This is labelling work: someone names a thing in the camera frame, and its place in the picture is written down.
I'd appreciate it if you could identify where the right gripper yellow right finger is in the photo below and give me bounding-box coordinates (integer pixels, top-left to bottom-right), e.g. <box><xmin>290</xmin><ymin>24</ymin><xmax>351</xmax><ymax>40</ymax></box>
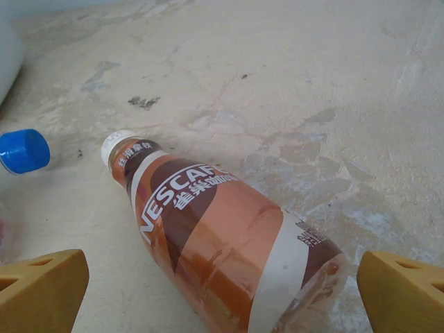
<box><xmin>356</xmin><ymin>250</ymin><xmax>444</xmax><ymax>333</ymax></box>

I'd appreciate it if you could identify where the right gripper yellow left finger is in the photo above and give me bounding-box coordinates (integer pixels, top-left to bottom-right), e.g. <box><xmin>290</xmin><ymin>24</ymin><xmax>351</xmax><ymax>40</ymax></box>
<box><xmin>0</xmin><ymin>248</ymin><xmax>90</xmax><ymax>333</ymax></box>

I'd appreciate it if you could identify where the clear water bottle blue label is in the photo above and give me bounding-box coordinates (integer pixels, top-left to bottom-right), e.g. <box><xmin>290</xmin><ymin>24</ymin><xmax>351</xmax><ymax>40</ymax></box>
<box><xmin>0</xmin><ymin>128</ymin><xmax>51</xmax><ymax>264</ymax></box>

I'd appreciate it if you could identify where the brown Nescafe coffee bottle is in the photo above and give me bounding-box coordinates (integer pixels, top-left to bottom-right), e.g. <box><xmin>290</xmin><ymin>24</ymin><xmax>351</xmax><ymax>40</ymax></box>
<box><xmin>100</xmin><ymin>129</ymin><xmax>350</xmax><ymax>333</ymax></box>

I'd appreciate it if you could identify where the white green label bottle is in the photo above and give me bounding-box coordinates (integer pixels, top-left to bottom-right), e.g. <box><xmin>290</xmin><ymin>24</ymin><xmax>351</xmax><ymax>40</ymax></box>
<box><xmin>0</xmin><ymin>17</ymin><xmax>26</xmax><ymax>109</ymax></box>

